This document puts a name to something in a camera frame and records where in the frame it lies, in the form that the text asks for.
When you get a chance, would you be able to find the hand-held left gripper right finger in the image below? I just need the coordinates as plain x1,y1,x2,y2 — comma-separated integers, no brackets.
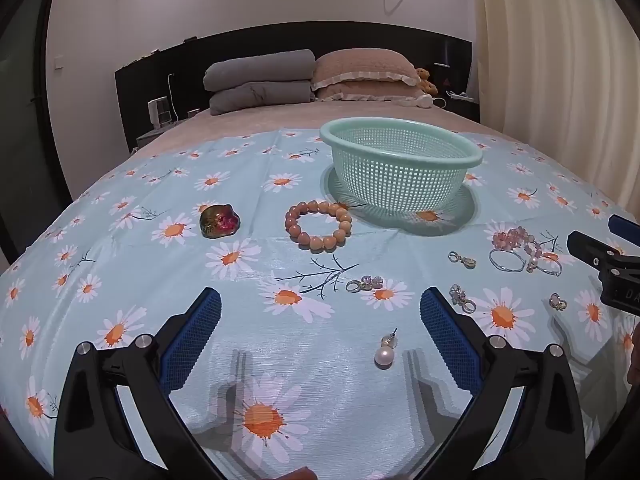
420,287,587,480

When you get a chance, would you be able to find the small white heater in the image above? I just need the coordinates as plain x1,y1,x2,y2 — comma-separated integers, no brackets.
147,96,173,128

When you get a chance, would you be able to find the thin silver bangle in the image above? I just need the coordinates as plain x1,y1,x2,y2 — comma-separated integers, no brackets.
488,248,527,273

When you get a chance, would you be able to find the cream curtain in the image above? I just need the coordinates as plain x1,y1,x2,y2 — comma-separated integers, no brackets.
467,0,640,211

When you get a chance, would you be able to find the green plastic mesh basket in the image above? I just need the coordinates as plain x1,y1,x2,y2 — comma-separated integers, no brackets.
319,116,484,217

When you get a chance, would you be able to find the daisy print blue cloth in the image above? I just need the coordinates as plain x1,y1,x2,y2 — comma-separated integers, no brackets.
0,127,640,480

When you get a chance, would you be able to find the black headboard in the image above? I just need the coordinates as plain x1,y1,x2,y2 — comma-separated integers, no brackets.
115,21,473,153

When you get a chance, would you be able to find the dark glass door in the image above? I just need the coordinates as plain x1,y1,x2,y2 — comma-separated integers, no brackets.
0,0,76,261

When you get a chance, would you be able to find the folded grey quilt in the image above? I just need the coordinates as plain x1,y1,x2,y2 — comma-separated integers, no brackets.
209,81,316,116
204,50,316,93

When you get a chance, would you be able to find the orange bead bracelet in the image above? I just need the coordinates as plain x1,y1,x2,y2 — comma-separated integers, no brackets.
285,200,353,253

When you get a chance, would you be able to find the person's right hand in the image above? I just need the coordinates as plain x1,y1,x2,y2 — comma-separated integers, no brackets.
629,317,640,386

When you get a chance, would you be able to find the black bedside table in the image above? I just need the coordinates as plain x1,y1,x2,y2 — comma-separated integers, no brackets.
440,96,481,123

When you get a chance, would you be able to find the black box red triangle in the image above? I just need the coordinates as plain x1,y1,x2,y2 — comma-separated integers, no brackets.
434,63,453,96

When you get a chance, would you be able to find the pink bead bracelet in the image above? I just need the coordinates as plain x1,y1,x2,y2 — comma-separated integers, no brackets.
492,226,543,257

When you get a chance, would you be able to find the brown teddy bear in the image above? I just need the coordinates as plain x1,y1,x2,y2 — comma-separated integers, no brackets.
414,67,438,96

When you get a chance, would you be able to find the beige frilled pillow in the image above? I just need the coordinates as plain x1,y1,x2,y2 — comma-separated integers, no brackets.
311,50,421,92
315,82,426,103

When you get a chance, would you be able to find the person's left hand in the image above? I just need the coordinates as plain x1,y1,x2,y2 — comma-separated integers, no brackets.
272,466,317,480

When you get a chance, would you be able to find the pearl chain bracelet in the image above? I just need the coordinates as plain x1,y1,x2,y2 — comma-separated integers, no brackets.
525,245,563,277

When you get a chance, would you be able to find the beige bedspread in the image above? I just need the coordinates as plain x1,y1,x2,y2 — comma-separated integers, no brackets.
132,97,506,161

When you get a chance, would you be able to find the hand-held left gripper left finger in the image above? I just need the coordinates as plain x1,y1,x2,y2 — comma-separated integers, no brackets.
54,287,228,480

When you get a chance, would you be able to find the glossy red green brooch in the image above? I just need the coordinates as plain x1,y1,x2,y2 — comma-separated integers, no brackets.
200,202,241,237

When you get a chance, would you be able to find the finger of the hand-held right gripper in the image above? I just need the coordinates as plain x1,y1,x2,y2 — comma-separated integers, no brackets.
608,214,640,248
567,231,640,273

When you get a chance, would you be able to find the crystal drop earring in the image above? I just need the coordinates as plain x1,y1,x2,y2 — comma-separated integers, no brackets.
449,284,476,315

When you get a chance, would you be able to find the pearl drop earring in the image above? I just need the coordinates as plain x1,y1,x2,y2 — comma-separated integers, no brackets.
374,328,399,368

